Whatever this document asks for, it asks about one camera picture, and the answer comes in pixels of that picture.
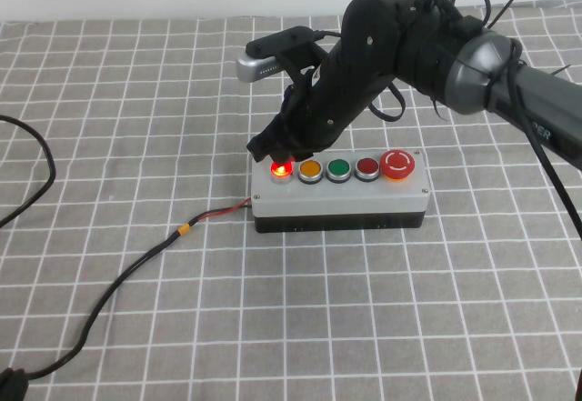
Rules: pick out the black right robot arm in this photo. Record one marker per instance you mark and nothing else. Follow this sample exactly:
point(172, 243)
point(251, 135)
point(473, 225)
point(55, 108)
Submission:
point(477, 69)

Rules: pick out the yellow push button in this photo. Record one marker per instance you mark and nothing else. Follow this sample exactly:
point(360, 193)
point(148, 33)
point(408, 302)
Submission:
point(310, 170)

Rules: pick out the grey black push-button box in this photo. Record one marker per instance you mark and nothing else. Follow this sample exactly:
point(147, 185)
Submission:
point(341, 201)

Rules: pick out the lit red indicator button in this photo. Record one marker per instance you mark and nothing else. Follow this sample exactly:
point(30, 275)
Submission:
point(282, 171)

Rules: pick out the red mushroom emergency stop button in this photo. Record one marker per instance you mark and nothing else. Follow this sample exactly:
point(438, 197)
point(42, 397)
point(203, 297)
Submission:
point(397, 163)

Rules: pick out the grey white-grid tablecloth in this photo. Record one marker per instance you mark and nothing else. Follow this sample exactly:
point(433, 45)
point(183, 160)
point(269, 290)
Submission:
point(318, 305)

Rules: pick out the green push button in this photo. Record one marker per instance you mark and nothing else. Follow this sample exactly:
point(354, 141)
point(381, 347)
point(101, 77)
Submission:
point(338, 169)

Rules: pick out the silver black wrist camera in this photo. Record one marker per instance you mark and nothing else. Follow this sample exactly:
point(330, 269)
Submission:
point(254, 69)

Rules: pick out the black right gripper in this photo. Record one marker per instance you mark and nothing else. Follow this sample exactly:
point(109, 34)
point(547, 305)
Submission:
point(332, 101)

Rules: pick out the dark red push button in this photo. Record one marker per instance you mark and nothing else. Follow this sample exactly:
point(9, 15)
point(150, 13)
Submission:
point(367, 167)

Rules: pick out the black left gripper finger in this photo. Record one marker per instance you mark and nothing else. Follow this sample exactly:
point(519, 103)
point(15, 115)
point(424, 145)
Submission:
point(20, 387)
point(5, 387)

